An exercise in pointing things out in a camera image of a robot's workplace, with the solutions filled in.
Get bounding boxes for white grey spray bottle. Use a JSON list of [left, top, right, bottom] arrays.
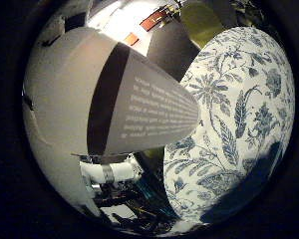
[[23, 26, 201, 157]]

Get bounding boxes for yellow-green chair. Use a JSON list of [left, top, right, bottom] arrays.
[[143, 146, 165, 163], [179, 2, 225, 49]]

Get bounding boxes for teal cable bundle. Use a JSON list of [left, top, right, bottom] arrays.
[[133, 175, 177, 220]]

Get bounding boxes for small orange wall panel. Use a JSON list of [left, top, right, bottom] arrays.
[[124, 32, 140, 47]]

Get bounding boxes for large orange wall panel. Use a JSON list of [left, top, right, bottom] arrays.
[[139, 8, 168, 33]]

